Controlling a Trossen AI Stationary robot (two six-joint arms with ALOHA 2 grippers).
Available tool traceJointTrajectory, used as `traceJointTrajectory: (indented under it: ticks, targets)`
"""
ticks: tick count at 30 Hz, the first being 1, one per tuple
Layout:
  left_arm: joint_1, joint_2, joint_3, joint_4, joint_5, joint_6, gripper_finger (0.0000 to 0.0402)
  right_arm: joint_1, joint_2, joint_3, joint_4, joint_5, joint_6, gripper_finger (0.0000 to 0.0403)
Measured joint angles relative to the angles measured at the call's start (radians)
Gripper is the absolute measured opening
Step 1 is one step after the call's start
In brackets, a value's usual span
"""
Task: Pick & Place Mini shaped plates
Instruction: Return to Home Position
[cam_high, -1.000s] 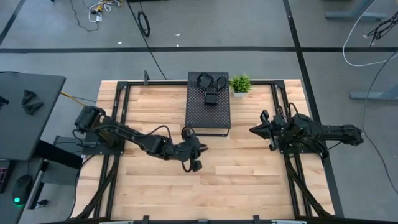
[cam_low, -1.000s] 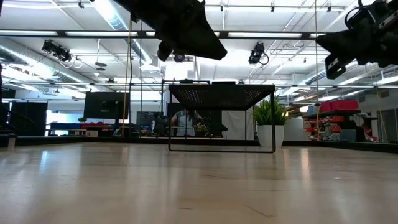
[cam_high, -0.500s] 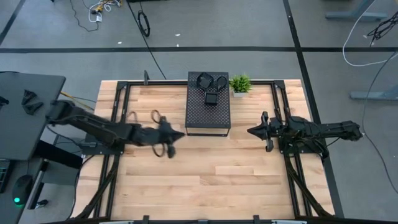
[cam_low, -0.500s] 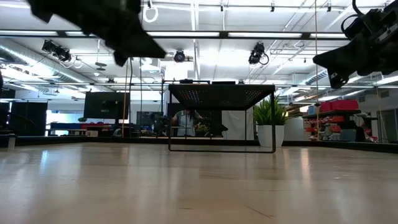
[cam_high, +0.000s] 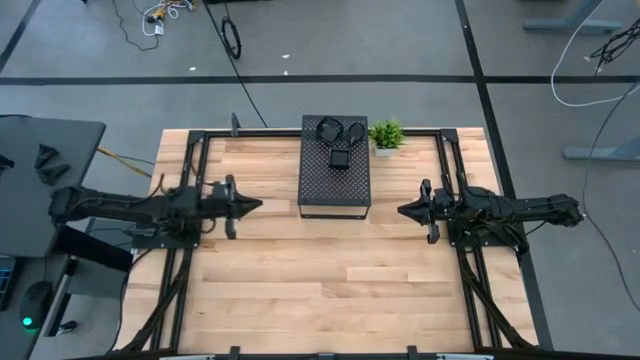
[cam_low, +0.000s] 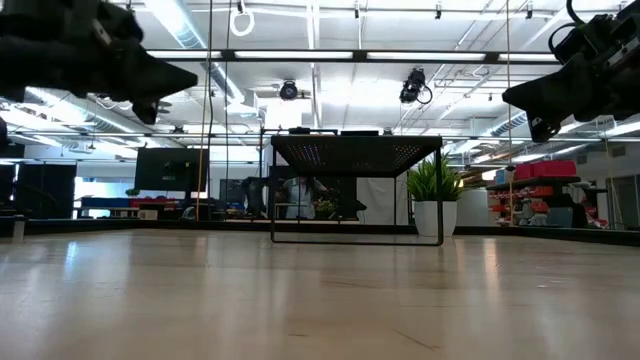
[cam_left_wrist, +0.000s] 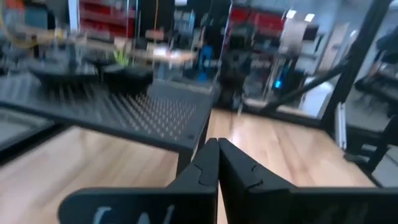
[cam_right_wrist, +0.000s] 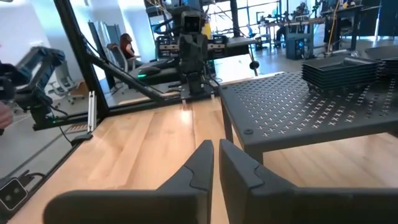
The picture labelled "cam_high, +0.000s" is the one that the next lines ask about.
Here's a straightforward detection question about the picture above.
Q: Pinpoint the black teardrop mini plate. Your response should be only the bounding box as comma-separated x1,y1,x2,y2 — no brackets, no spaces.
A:
345,123,366,149

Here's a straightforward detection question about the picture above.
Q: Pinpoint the grey desk foot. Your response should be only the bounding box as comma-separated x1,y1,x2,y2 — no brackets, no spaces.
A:
563,133,640,162
523,0,624,34

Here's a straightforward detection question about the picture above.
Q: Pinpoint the black computer mouse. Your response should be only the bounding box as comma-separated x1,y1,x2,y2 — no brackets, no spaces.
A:
19,280,54,331

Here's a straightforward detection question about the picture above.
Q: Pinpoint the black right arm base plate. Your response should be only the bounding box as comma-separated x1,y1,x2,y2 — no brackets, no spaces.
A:
446,219,530,256

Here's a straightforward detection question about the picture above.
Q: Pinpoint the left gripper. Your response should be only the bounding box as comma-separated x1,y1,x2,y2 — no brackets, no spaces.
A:
199,174,264,241

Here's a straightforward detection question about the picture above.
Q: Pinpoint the black keyboard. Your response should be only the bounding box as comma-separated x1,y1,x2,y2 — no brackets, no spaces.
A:
0,255,22,312

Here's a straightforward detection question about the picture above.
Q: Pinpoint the grey desk base plate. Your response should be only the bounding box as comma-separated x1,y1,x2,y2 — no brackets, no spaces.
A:
64,217,135,300

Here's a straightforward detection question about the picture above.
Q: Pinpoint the black desk support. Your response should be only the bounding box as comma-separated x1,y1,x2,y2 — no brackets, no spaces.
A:
52,224,135,274

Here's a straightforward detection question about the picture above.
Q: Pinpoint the white floor cable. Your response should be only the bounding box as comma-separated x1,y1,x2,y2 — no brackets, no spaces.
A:
549,0,640,108

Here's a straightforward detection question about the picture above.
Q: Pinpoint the black perforated metal rack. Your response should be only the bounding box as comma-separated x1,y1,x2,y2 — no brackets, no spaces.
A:
297,114,372,221

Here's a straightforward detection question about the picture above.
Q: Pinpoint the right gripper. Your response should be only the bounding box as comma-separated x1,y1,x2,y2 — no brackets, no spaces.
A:
397,178,454,245

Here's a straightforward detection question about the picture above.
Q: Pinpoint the black cable bundle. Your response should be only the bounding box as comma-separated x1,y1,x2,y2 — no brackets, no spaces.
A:
589,18,640,76

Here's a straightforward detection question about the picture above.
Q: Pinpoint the green plant in white pot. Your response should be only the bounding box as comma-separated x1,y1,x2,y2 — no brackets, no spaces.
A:
368,117,407,159

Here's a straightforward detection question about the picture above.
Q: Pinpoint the long black cable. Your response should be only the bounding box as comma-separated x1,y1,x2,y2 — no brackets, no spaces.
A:
203,0,269,129
581,82,640,312

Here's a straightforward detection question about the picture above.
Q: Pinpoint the coiled black cable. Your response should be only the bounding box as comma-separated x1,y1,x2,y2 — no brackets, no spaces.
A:
221,16,243,61

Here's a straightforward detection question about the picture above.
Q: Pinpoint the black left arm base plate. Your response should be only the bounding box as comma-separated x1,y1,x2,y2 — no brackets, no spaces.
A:
130,219,201,250

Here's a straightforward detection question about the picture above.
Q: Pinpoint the white and yellow cable bundle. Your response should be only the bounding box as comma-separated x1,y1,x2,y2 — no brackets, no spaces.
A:
141,0,196,37

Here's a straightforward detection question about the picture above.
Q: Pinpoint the black square mini plate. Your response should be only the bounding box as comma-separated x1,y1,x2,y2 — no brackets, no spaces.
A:
328,147,351,170

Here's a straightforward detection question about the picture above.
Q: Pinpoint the black folded object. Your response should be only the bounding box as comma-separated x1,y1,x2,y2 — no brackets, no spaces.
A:
37,163,71,187
33,144,60,170

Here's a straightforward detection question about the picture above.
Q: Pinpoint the black leaf-shaped mini plate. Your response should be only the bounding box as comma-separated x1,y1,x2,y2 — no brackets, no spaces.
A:
315,116,346,147

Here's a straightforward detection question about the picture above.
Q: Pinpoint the thin black floor cable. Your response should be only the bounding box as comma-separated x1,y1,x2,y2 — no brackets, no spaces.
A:
110,0,160,52

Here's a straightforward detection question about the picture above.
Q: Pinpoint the grey side desk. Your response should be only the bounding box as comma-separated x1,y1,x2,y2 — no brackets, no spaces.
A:
0,115,107,259

